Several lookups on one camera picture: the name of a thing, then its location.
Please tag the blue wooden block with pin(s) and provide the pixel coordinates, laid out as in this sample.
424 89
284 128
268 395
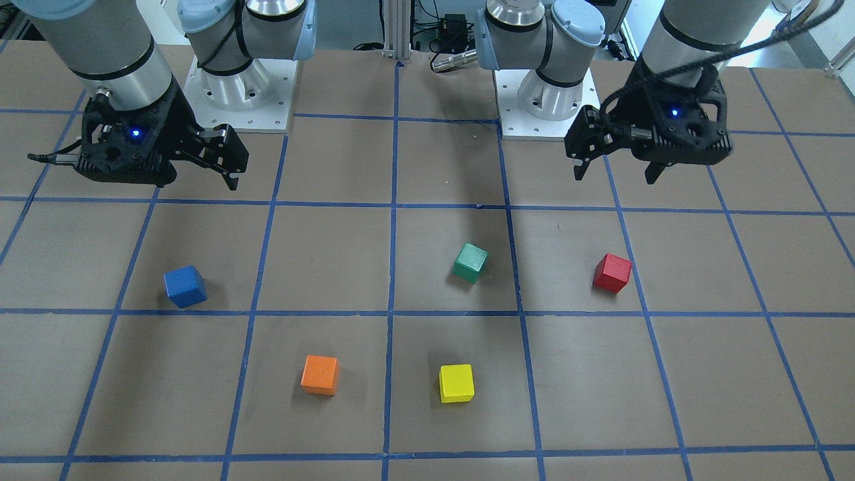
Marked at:
185 286

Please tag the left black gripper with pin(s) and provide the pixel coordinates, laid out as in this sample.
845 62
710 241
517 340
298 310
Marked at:
626 111

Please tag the silver cylindrical connector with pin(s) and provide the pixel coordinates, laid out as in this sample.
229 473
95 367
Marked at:
454 61

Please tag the aluminium frame post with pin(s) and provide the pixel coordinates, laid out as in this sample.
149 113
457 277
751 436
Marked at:
397 29

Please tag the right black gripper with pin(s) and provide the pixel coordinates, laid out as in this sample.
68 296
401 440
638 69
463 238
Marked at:
179 121

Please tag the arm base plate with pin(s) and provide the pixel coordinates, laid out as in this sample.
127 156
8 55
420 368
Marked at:
521 113
267 100

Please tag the orange wooden block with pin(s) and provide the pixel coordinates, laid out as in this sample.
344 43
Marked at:
320 375

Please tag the yellow wooden block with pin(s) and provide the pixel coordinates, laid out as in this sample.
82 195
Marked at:
456 383

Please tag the red wooden block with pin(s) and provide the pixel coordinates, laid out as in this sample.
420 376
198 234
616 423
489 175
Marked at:
612 273

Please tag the green wooden block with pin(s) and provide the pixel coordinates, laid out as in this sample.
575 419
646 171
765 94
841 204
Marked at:
469 263

